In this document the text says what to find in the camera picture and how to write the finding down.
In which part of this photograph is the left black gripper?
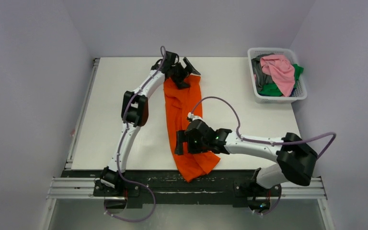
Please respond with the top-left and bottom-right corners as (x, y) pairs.
(170, 58), (199, 89)

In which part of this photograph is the orange t-shirt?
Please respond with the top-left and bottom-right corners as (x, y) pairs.
(163, 75), (220, 183)

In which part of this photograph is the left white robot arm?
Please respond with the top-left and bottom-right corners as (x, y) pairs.
(96, 54), (200, 196)

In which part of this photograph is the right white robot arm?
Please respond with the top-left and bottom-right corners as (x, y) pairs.
(174, 119), (318, 195)

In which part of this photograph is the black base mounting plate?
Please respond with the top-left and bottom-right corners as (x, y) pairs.
(60, 169), (310, 210)

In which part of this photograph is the grey t-shirt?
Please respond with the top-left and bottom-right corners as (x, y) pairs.
(251, 53), (274, 92)

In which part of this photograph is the green t-shirt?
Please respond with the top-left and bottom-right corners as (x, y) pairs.
(259, 64), (304, 97)

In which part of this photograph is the pink t-shirt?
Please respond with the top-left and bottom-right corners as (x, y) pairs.
(260, 54), (295, 97)

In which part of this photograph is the white plastic laundry basket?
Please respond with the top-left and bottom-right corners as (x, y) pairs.
(247, 47), (307, 104)

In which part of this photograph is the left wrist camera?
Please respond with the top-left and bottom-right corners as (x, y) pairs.
(163, 51), (180, 66)

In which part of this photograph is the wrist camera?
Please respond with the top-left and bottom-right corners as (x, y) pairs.
(163, 51), (180, 66)
(187, 112), (204, 127)

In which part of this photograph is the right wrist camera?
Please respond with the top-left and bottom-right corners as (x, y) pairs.
(187, 112), (204, 127)

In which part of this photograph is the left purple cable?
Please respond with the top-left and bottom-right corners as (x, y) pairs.
(103, 46), (167, 223)

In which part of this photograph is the purple cable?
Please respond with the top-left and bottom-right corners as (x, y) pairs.
(188, 96), (337, 217)
(103, 46), (167, 223)

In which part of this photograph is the aluminium frame rail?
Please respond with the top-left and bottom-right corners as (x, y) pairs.
(38, 58), (335, 230)

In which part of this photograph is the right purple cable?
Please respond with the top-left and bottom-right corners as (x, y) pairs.
(188, 96), (337, 217)

